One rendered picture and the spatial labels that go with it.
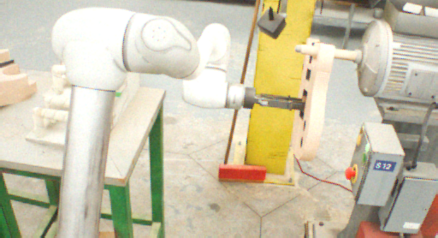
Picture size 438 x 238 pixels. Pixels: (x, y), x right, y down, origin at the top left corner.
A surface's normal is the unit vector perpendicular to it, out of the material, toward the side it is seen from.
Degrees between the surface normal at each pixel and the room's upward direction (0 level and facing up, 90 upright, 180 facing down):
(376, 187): 90
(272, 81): 90
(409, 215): 90
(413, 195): 90
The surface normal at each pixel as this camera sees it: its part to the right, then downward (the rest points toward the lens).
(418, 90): -0.10, 0.51
